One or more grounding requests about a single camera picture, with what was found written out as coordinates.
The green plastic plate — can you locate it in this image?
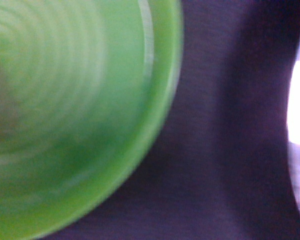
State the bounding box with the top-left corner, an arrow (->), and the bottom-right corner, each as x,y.
0,0 -> 183,240

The black tablecloth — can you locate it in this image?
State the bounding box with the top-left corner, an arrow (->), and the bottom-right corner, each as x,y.
49,0 -> 300,240

